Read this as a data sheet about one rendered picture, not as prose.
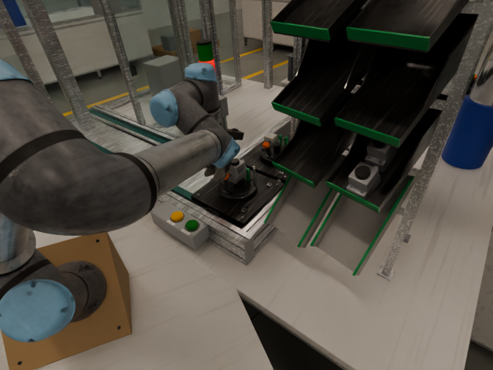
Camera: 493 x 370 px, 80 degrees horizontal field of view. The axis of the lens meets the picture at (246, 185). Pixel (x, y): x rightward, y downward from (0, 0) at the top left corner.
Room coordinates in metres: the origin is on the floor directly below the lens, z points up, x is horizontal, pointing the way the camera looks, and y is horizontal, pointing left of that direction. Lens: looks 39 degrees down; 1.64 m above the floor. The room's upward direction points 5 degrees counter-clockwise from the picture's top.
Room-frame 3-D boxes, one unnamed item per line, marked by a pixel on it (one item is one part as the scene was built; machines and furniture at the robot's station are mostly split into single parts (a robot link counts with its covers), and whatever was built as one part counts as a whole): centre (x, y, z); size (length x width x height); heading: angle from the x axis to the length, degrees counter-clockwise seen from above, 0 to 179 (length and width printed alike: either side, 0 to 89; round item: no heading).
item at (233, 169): (0.82, 0.03, 1.06); 0.08 x 0.04 x 0.07; 139
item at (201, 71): (0.74, 0.09, 1.37); 0.09 x 0.08 x 0.11; 145
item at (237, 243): (0.88, 0.34, 0.91); 0.89 x 0.06 x 0.11; 49
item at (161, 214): (0.71, 0.24, 0.93); 0.21 x 0.07 x 0.06; 49
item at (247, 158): (1.01, -0.14, 1.01); 0.24 x 0.24 x 0.13; 49
